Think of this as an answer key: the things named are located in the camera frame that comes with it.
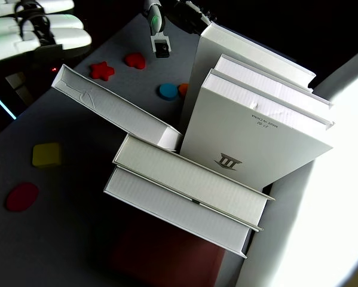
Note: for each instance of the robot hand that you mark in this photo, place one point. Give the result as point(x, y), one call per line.
point(62, 39)
point(154, 18)

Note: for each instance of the red heart block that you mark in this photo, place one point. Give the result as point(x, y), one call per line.
point(135, 60)

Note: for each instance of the red star block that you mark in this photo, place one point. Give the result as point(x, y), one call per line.
point(102, 71)

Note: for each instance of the grey table cloth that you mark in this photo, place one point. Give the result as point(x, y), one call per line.
point(131, 80)

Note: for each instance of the blue round block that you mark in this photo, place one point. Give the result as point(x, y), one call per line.
point(168, 91)

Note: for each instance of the orange hexagon block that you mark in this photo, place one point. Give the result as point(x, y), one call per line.
point(184, 89)

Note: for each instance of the cyan light strip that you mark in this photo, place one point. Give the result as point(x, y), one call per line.
point(5, 109)

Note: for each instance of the white book with faint lettering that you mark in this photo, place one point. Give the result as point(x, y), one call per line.
point(256, 53)

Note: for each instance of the yellow square block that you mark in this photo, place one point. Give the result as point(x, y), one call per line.
point(46, 155)

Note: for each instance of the book with III emblem cover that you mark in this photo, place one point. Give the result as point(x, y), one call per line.
point(241, 140)

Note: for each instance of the grey book with Chinese lettering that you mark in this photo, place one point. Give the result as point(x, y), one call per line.
point(190, 176)

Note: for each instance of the purple round block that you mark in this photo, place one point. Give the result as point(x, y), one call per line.
point(21, 196)

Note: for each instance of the thick red hardcover book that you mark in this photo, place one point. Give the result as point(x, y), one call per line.
point(166, 263)

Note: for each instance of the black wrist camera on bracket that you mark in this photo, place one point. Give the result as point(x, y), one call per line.
point(162, 49)

